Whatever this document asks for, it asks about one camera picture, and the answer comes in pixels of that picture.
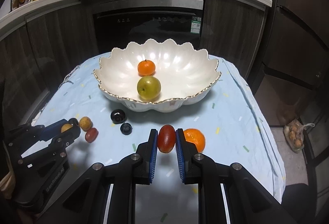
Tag brown longan fruit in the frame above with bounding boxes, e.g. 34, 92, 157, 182
61, 123, 73, 133
79, 116, 93, 131

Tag red cherry tomato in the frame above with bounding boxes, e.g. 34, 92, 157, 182
157, 125, 176, 153
85, 127, 99, 143

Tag large orange mandarin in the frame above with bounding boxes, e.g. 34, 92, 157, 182
183, 128, 206, 153

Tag dark blueberry-like fruit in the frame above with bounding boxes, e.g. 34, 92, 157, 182
120, 122, 133, 135

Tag green round fruit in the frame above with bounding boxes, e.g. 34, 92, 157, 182
137, 76, 161, 100

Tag small orange mandarin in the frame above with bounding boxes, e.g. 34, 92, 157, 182
137, 59, 156, 76

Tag dark purple plum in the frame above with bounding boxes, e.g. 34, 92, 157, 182
68, 118, 79, 126

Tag left hand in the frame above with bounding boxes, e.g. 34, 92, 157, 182
0, 170, 16, 199

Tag light blue patterned tablecloth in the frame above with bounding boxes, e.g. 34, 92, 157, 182
35, 53, 286, 223

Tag white scalloped ceramic bowl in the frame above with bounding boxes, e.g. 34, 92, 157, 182
94, 39, 221, 113

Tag bag of nuts on floor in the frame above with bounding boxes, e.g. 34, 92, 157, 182
283, 119, 315, 153

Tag black built-in oven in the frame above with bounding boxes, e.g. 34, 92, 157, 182
92, 0, 204, 53

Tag dark refrigerator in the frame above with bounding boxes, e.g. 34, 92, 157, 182
248, 0, 328, 125

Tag green label sticker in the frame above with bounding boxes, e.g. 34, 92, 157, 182
190, 16, 202, 34

